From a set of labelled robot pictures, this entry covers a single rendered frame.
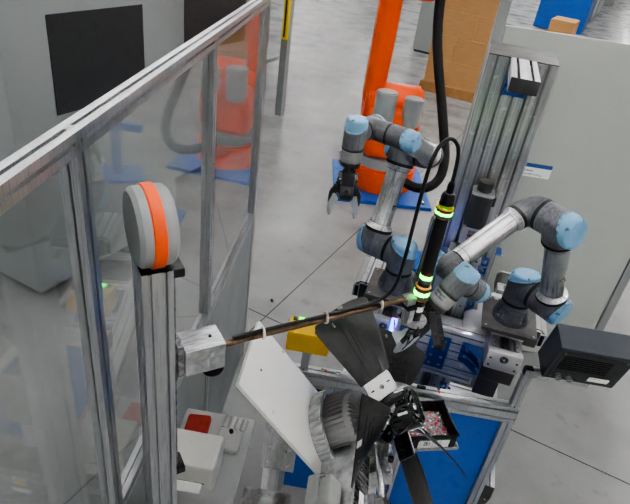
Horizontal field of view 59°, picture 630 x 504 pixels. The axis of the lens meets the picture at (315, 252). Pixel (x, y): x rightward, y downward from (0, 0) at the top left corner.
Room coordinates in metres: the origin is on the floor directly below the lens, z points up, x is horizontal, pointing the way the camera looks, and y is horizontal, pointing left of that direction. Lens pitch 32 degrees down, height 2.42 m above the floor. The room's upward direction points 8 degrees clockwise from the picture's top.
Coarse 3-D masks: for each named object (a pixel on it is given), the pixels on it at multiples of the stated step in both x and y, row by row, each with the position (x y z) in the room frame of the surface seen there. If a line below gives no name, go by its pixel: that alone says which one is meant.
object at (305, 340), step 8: (304, 328) 1.62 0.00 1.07; (312, 328) 1.62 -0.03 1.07; (288, 336) 1.59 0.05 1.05; (296, 336) 1.58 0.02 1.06; (304, 336) 1.58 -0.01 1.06; (312, 336) 1.58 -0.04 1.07; (288, 344) 1.59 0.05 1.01; (296, 344) 1.58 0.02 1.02; (304, 344) 1.58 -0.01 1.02; (312, 344) 1.58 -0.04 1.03; (320, 344) 1.58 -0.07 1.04; (304, 352) 1.58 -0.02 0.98; (312, 352) 1.58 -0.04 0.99; (320, 352) 1.58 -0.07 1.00
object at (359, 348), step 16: (352, 304) 1.34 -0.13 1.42; (336, 320) 1.27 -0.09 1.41; (352, 320) 1.29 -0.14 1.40; (368, 320) 1.32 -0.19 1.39; (320, 336) 1.21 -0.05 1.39; (336, 336) 1.24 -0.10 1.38; (352, 336) 1.25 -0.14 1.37; (368, 336) 1.28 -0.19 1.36; (336, 352) 1.21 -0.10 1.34; (352, 352) 1.22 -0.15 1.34; (368, 352) 1.24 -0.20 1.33; (384, 352) 1.26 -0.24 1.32; (352, 368) 1.20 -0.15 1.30; (368, 368) 1.21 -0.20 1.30; (384, 368) 1.23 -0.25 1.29
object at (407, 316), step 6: (402, 294) 1.24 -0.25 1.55; (408, 294) 1.25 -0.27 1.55; (408, 300) 1.22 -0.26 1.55; (414, 300) 1.23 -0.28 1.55; (408, 306) 1.22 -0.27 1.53; (414, 306) 1.23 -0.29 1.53; (402, 312) 1.25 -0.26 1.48; (408, 312) 1.23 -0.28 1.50; (414, 312) 1.24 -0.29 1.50; (402, 318) 1.25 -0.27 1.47; (408, 318) 1.23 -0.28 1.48; (420, 318) 1.26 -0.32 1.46; (408, 324) 1.23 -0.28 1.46; (414, 324) 1.23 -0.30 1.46; (420, 324) 1.23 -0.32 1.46
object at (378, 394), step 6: (384, 372) 1.22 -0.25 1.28; (378, 378) 1.20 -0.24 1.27; (384, 378) 1.21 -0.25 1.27; (390, 378) 1.21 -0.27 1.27; (366, 384) 1.18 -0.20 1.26; (372, 384) 1.19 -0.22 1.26; (378, 384) 1.19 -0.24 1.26; (384, 384) 1.20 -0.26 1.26; (390, 384) 1.20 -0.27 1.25; (366, 390) 1.17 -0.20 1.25; (372, 390) 1.18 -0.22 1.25; (378, 390) 1.18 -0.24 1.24; (384, 390) 1.19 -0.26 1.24; (390, 390) 1.19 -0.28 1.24; (372, 396) 1.17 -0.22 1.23; (378, 396) 1.17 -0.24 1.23; (384, 396) 1.18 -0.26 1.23
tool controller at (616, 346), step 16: (560, 336) 1.57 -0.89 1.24; (576, 336) 1.58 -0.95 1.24; (592, 336) 1.59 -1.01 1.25; (608, 336) 1.60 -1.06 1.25; (624, 336) 1.61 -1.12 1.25; (544, 352) 1.62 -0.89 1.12; (560, 352) 1.53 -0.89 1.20; (576, 352) 1.52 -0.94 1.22; (592, 352) 1.52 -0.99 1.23; (608, 352) 1.53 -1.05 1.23; (624, 352) 1.54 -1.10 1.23; (544, 368) 1.57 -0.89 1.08; (560, 368) 1.54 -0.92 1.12; (576, 368) 1.54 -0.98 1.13; (592, 368) 1.54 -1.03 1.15; (608, 368) 1.53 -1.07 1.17; (624, 368) 1.52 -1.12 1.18; (592, 384) 1.56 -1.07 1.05; (608, 384) 1.55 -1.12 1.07
